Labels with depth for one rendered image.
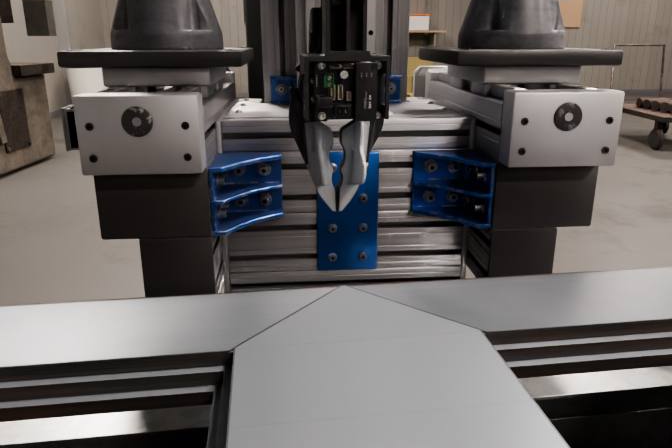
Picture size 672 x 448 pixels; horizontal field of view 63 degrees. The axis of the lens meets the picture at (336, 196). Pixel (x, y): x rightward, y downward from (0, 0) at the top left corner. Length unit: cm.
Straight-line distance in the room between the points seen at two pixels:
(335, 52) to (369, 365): 24
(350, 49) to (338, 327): 23
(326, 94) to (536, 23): 41
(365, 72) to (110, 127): 32
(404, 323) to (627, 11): 1177
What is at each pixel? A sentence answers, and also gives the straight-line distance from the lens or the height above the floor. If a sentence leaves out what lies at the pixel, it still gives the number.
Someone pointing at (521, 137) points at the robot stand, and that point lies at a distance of 68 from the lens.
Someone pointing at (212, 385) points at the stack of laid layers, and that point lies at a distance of 40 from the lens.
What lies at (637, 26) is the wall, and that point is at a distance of 1223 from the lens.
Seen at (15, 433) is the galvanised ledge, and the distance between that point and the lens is 66.
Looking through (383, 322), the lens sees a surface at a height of 85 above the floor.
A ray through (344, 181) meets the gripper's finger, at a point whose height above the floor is 92.
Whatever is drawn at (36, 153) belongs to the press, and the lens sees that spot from 535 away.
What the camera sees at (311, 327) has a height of 85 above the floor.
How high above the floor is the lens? 105
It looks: 16 degrees down
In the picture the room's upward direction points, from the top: straight up
